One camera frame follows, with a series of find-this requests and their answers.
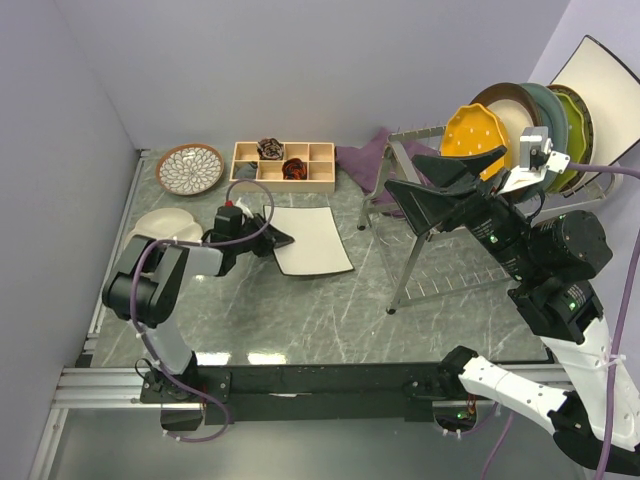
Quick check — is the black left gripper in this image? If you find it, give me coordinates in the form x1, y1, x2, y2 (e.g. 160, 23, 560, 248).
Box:
233, 213, 294, 258

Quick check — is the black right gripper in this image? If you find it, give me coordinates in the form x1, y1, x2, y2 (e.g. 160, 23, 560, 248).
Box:
379, 142, 536, 275

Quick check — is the white square plate black rim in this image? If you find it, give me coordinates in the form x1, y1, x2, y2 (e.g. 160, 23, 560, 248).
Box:
263, 205, 354, 277

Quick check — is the yellow polka dot plate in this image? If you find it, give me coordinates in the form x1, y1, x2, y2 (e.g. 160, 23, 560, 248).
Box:
440, 103, 512, 180

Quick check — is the cream divided plate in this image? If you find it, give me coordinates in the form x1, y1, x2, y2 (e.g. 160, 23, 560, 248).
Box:
121, 208, 204, 249

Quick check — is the floral patterned round plate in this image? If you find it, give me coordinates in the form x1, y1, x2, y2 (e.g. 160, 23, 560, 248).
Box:
155, 143, 225, 196

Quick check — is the brown rimmed cream plate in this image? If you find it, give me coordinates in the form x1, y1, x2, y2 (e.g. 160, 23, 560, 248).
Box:
471, 82, 543, 158

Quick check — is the teal round plate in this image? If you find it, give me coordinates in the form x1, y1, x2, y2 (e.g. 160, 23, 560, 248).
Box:
517, 81, 570, 174

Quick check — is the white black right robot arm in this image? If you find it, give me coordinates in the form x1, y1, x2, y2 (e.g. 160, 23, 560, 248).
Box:
385, 149, 639, 478

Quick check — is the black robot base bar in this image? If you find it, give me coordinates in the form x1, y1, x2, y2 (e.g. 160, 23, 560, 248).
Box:
140, 362, 477, 425

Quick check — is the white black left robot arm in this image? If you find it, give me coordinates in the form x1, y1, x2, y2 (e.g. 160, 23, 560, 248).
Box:
102, 204, 295, 402

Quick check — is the steel dish rack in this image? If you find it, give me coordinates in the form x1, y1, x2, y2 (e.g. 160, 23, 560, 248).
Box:
357, 124, 625, 316

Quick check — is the orange black rolled fabric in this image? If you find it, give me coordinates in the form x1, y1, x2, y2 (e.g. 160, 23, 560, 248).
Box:
282, 158, 308, 181

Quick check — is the purple cloth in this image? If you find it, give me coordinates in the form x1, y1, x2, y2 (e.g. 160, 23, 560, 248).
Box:
335, 127, 439, 205

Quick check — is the dark grey rolled fabric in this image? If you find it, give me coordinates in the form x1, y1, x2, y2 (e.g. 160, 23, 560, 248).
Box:
234, 162, 258, 179

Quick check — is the wooden compartment tray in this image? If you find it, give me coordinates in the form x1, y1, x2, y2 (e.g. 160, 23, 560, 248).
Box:
229, 140, 336, 193

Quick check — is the brown patterned rolled fabric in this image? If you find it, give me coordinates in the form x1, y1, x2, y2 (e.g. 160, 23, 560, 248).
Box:
256, 138, 285, 161

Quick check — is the green scalloped plate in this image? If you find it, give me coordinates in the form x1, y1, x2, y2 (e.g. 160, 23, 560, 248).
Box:
546, 85, 590, 194

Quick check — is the rear white square plate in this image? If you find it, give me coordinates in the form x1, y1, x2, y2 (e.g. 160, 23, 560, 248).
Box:
553, 35, 639, 166

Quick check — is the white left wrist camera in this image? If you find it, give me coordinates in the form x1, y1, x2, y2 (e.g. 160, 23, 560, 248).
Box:
225, 198, 254, 219

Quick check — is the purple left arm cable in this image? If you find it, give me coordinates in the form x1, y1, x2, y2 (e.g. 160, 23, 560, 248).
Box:
130, 178, 274, 444

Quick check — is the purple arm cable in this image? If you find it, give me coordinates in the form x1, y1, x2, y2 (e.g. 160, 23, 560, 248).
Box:
479, 160, 640, 480
130, 178, 274, 444

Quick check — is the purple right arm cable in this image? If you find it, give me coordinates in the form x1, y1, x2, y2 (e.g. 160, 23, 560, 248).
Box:
479, 160, 640, 480

